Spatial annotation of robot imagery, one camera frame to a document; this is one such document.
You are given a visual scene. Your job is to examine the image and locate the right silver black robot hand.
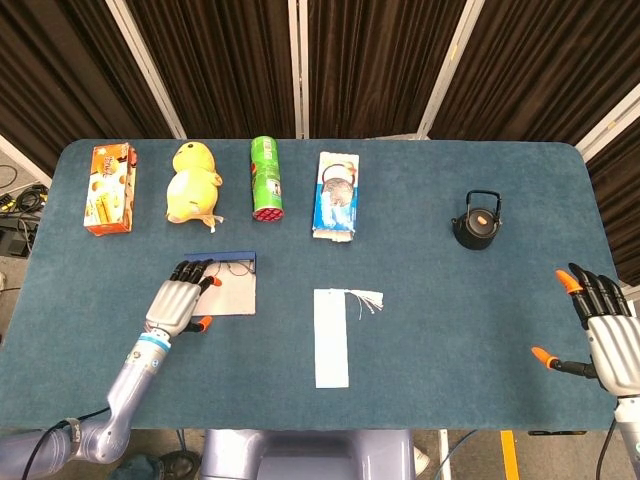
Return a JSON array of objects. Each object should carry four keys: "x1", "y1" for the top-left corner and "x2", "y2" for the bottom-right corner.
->
[{"x1": 530, "y1": 262, "x2": 640, "y2": 397}]

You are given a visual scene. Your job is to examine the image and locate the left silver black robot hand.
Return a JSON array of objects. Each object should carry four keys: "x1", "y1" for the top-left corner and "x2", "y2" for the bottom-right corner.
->
[{"x1": 143, "y1": 258, "x2": 224, "y2": 337}]

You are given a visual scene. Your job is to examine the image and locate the black wire-frame eyeglasses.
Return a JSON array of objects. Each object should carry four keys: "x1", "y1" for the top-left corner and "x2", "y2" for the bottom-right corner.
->
[{"x1": 204, "y1": 261, "x2": 254, "y2": 280}]

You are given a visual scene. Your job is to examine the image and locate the yellow plush toy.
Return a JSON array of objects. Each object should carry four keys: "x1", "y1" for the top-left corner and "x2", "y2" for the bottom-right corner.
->
[{"x1": 165, "y1": 141, "x2": 225, "y2": 235}]

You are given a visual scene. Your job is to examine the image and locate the orange wafer snack box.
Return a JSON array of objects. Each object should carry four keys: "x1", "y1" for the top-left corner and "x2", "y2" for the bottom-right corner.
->
[{"x1": 83, "y1": 142, "x2": 140, "y2": 237}]

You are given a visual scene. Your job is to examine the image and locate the dark brown curtain panel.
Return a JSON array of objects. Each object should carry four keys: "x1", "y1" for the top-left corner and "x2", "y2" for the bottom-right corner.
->
[
  {"x1": 306, "y1": 0, "x2": 469, "y2": 140},
  {"x1": 125, "y1": 0, "x2": 302, "y2": 140},
  {"x1": 428, "y1": 0, "x2": 640, "y2": 147},
  {"x1": 584, "y1": 128, "x2": 640, "y2": 287},
  {"x1": 0, "y1": 0, "x2": 174, "y2": 177}
]

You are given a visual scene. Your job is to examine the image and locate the yellow floor tape strip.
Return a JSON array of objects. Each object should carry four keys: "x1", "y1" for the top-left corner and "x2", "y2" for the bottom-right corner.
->
[{"x1": 500, "y1": 429, "x2": 519, "y2": 480}]

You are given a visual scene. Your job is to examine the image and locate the green chips can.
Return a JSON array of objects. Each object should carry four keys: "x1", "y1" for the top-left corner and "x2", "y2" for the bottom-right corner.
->
[{"x1": 249, "y1": 135, "x2": 287, "y2": 223}]

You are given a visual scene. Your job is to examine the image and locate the white bookmark with tassel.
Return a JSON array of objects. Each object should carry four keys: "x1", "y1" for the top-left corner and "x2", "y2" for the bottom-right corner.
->
[{"x1": 313, "y1": 288, "x2": 385, "y2": 390}]

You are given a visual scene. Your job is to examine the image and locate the blue felt table cover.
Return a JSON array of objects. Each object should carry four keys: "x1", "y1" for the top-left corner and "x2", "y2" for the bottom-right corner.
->
[{"x1": 0, "y1": 138, "x2": 622, "y2": 432}]

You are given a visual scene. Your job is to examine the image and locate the black kettle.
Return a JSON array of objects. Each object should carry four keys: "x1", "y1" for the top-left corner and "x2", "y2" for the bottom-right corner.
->
[{"x1": 450, "y1": 189, "x2": 504, "y2": 251}]

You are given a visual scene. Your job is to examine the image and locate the blue cookie box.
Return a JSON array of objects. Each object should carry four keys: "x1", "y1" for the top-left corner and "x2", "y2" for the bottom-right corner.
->
[{"x1": 311, "y1": 151, "x2": 361, "y2": 246}]

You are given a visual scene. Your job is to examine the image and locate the white table leg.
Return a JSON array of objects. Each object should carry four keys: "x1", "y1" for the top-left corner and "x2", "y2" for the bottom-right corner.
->
[{"x1": 436, "y1": 428, "x2": 452, "y2": 480}]

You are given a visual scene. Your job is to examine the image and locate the lavender robot torso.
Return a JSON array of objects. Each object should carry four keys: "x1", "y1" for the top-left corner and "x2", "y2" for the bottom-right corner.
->
[{"x1": 199, "y1": 428, "x2": 417, "y2": 480}]

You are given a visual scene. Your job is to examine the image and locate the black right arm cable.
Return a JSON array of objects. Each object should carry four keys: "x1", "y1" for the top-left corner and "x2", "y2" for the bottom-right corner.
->
[{"x1": 594, "y1": 417, "x2": 619, "y2": 480}]

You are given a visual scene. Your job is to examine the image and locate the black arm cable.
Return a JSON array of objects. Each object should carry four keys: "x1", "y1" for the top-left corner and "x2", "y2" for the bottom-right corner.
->
[
  {"x1": 594, "y1": 417, "x2": 619, "y2": 480},
  {"x1": 22, "y1": 407, "x2": 111, "y2": 480}
]

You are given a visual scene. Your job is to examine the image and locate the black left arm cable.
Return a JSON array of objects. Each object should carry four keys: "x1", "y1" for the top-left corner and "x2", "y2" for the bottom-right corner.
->
[{"x1": 22, "y1": 407, "x2": 111, "y2": 480}]

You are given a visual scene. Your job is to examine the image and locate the black cable coil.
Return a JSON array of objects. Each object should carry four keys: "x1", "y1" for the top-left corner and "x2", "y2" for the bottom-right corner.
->
[{"x1": 0, "y1": 182, "x2": 50, "y2": 217}]

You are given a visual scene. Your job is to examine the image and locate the blue floor cable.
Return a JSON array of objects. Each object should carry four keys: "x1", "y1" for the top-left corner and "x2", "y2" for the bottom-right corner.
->
[{"x1": 439, "y1": 428, "x2": 481, "y2": 474}]

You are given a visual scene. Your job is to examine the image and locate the white partition post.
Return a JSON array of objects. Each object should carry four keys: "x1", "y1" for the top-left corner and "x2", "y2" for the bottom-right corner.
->
[
  {"x1": 416, "y1": 0, "x2": 482, "y2": 141},
  {"x1": 105, "y1": 0, "x2": 187, "y2": 140},
  {"x1": 574, "y1": 83, "x2": 640, "y2": 162},
  {"x1": 0, "y1": 133, "x2": 54, "y2": 187},
  {"x1": 287, "y1": 0, "x2": 311, "y2": 140}
]

